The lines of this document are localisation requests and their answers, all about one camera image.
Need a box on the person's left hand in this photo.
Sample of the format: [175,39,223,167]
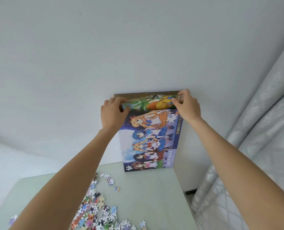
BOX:
[100,97,130,136]

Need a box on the person's right hand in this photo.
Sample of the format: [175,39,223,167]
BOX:
[171,89,202,125]

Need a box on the dinosaur picture sheet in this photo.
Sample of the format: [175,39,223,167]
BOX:
[122,94,181,112]

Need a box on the cartoon print puzzle box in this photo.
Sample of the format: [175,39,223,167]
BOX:
[113,90,184,173]

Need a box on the pile of puzzle pieces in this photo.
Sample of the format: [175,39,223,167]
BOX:
[8,172,147,230]

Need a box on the person's left forearm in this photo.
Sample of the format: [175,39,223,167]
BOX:
[9,128,114,230]

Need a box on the person's right forearm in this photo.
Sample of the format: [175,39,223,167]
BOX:
[189,117,284,230]

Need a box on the grey patterned curtain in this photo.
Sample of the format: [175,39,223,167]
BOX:
[191,33,284,230]

